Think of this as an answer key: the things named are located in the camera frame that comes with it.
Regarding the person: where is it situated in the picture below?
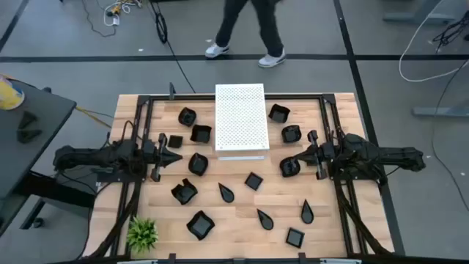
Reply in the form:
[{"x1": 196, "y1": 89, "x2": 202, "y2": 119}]
[{"x1": 204, "y1": 0, "x2": 287, "y2": 69}]

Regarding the black rounded wavy plate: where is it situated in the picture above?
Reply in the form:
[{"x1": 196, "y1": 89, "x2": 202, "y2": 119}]
[
  {"x1": 177, "y1": 106, "x2": 197, "y2": 128},
  {"x1": 188, "y1": 152, "x2": 210, "y2": 177},
  {"x1": 281, "y1": 125, "x2": 303, "y2": 144},
  {"x1": 279, "y1": 156, "x2": 301, "y2": 178}
]

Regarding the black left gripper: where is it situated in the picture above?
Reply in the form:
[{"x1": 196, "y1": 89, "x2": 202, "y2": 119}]
[{"x1": 142, "y1": 133, "x2": 183, "y2": 183}]

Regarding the white power strip with cables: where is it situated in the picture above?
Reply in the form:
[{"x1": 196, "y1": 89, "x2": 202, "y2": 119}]
[{"x1": 103, "y1": 0, "x2": 143, "y2": 27}]

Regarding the yellow and blue canister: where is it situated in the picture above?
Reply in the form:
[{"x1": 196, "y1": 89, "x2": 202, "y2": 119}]
[{"x1": 0, "y1": 74, "x2": 26, "y2": 111}]

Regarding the large black square wavy plate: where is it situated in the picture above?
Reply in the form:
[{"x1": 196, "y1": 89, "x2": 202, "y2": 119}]
[{"x1": 185, "y1": 210, "x2": 216, "y2": 241}]

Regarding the small green potted plant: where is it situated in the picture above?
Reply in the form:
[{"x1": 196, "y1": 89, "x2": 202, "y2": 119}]
[{"x1": 125, "y1": 216, "x2": 160, "y2": 255}]

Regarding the person's white sneaker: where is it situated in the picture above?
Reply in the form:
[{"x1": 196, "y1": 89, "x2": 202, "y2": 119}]
[
  {"x1": 257, "y1": 49, "x2": 287, "y2": 69},
  {"x1": 204, "y1": 43, "x2": 231, "y2": 59}
]

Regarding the black cable bundle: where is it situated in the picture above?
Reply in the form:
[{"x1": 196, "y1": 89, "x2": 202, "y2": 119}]
[
  {"x1": 75, "y1": 179, "x2": 144, "y2": 260},
  {"x1": 333, "y1": 179, "x2": 393, "y2": 256}
]

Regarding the dark grey side desk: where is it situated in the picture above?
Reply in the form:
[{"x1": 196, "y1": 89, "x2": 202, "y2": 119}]
[{"x1": 0, "y1": 78, "x2": 98, "y2": 238}]

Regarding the white floor cable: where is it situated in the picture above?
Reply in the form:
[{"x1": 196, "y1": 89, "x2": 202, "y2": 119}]
[{"x1": 398, "y1": 0, "x2": 469, "y2": 83}]

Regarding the yellow cable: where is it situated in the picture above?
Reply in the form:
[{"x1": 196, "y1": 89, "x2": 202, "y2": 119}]
[{"x1": 75, "y1": 106, "x2": 114, "y2": 130}]

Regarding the black teardrop plate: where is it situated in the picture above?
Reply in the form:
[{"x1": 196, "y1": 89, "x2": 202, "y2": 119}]
[
  {"x1": 218, "y1": 182, "x2": 235, "y2": 204},
  {"x1": 300, "y1": 199, "x2": 315, "y2": 225},
  {"x1": 256, "y1": 208, "x2": 275, "y2": 231}
]

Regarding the hanging black cable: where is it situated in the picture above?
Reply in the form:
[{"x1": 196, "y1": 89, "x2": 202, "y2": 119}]
[{"x1": 147, "y1": 0, "x2": 197, "y2": 95}]

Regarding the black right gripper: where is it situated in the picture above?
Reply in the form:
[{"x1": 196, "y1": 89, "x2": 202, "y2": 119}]
[{"x1": 294, "y1": 130, "x2": 336, "y2": 181}]

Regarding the small black square plate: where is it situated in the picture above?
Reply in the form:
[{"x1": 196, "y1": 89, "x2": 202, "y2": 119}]
[
  {"x1": 167, "y1": 134, "x2": 184, "y2": 150},
  {"x1": 244, "y1": 172, "x2": 265, "y2": 191},
  {"x1": 285, "y1": 227, "x2": 306, "y2": 249}
]

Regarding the black cable tangle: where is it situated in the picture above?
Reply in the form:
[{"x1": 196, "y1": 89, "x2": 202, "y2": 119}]
[{"x1": 432, "y1": 10, "x2": 469, "y2": 53}]

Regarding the black triangular part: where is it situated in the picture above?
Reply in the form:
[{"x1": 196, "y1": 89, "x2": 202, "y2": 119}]
[
  {"x1": 15, "y1": 128, "x2": 43, "y2": 144},
  {"x1": 17, "y1": 110, "x2": 39, "y2": 130}
]

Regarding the thin black floor cable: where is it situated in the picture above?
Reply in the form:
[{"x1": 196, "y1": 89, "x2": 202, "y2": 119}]
[
  {"x1": 79, "y1": 0, "x2": 118, "y2": 38},
  {"x1": 430, "y1": 58, "x2": 469, "y2": 214}
]

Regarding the black aluminium frame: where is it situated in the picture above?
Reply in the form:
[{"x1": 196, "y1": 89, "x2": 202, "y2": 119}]
[{"x1": 109, "y1": 93, "x2": 396, "y2": 264}]

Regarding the white perforated metal shelf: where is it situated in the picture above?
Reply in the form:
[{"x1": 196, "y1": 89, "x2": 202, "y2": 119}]
[{"x1": 214, "y1": 83, "x2": 270, "y2": 161}]

